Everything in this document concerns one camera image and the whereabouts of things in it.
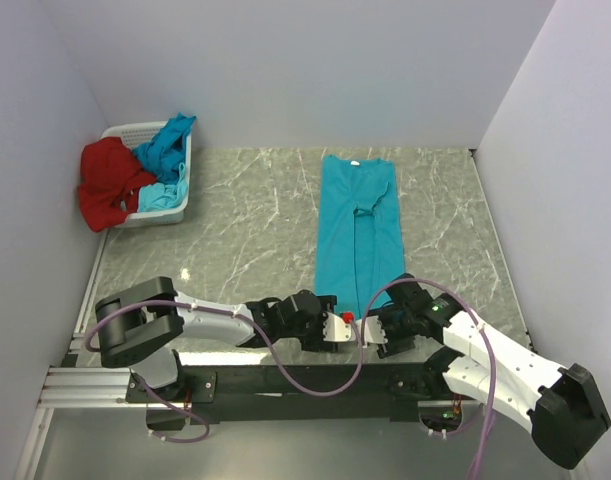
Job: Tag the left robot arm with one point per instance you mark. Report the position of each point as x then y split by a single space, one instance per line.
136 325

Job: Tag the aluminium rail frame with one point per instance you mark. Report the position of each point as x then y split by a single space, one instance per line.
70 387

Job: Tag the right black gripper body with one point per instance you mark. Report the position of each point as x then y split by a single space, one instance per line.
399 331

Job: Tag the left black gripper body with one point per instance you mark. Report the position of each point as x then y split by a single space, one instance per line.
311 336

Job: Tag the red t shirt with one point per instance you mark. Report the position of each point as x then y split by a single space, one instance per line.
110 180

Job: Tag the white laundry basket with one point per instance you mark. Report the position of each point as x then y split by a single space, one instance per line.
132 135

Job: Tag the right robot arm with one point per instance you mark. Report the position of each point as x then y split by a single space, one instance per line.
560 407

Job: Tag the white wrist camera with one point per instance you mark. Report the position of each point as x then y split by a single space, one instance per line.
372 331
340 328

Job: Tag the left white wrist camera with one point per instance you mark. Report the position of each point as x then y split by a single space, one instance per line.
340 328

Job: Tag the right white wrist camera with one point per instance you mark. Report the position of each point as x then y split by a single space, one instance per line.
372 331

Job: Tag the black mounting beam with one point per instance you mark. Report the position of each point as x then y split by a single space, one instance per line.
260 392

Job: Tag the teal t shirt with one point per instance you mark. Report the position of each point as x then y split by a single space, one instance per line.
359 240
164 156

